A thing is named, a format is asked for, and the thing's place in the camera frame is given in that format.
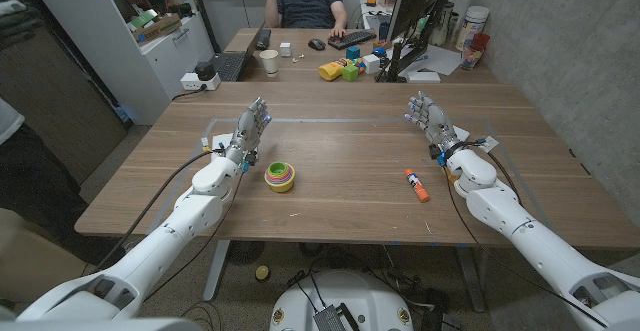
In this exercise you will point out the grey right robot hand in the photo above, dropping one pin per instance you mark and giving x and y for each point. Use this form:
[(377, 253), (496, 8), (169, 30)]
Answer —
[(436, 123)]

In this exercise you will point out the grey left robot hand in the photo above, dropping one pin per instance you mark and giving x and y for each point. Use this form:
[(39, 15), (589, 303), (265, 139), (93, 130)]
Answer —
[(248, 128)]

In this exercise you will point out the orange and white glue stick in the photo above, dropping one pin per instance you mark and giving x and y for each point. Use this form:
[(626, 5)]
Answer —
[(416, 185)]

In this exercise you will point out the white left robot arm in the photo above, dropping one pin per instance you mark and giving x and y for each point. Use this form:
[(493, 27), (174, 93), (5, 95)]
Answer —
[(165, 238)]

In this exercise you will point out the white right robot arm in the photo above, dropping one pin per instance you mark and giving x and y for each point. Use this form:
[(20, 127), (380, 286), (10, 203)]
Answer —
[(530, 236)]

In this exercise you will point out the colourful stacking cups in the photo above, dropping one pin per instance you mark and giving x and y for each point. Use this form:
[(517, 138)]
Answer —
[(279, 177)]

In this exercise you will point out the small white plastic box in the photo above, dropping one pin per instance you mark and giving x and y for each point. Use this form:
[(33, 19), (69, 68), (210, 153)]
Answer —
[(462, 133)]

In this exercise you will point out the flat white box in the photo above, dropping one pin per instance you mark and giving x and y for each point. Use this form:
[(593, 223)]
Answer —
[(423, 76)]

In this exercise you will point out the yellow stair-shaped toy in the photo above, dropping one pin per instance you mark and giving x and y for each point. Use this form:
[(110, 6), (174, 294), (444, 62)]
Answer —
[(452, 178)]

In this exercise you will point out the white paper sheet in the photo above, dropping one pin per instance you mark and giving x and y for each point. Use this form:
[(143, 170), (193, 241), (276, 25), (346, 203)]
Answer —
[(442, 60)]

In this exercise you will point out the dark laptop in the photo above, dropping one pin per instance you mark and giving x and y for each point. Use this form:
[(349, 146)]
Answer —
[(230, 66)]

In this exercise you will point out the white paper cup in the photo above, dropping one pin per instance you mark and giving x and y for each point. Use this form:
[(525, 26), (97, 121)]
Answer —
[(270, 63)]

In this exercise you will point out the clear jar of toys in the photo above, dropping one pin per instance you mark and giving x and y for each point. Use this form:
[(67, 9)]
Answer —
[(472, 53)]

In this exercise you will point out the small white cube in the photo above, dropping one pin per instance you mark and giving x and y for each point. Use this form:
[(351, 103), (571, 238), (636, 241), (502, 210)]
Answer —
[(285, 49)]

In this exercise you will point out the white cube box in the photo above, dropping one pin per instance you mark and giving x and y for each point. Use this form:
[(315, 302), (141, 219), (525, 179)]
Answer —
[(371, 64)]

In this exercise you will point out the black phone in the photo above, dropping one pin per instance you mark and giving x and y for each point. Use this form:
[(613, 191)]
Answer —
[(263, 39)]

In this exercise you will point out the green cube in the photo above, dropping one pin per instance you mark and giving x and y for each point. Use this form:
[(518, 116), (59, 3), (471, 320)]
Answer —
[(350, 73)]

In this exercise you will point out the yellow toy bottle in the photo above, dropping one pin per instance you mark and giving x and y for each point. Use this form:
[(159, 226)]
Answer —
[(331, 71)]

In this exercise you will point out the white round canister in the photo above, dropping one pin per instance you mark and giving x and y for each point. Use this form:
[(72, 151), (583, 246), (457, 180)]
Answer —
[(471, 26)]

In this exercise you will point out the dark computer mouse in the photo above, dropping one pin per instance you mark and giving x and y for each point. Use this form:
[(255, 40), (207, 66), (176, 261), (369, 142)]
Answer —
[(316, 44)]

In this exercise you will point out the teal cube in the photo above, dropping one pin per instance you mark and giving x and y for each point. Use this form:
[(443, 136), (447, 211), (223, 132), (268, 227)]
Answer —
[(353, 52)]

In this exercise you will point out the white shelf unit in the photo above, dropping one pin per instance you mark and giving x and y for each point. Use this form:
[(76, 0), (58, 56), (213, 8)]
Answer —
[(155, 61)]

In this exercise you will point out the black keyboard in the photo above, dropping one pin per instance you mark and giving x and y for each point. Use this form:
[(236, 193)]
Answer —
[(351, 39)]

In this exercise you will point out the black floor fan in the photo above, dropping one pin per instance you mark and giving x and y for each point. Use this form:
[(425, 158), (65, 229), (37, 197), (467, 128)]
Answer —
[(245, 252)]

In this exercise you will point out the black computer monitor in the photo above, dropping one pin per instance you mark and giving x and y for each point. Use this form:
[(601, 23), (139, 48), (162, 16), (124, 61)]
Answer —
[(415, 1)]

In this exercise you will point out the cardboard box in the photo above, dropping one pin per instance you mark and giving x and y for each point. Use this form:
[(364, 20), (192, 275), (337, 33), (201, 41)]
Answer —
[(159, 28)]

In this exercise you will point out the seated person in grey shirt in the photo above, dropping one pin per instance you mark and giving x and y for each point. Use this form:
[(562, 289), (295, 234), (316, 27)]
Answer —
[(307, 6)]

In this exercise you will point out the yellow ball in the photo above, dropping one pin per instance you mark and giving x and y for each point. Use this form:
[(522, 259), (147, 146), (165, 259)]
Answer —
[(262, 272)]

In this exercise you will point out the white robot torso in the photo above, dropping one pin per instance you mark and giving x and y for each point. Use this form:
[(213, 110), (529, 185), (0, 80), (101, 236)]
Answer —
[(345, 293)]

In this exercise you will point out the grey electronics box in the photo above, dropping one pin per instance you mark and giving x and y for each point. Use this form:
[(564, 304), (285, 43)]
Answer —
[(329, 318)]

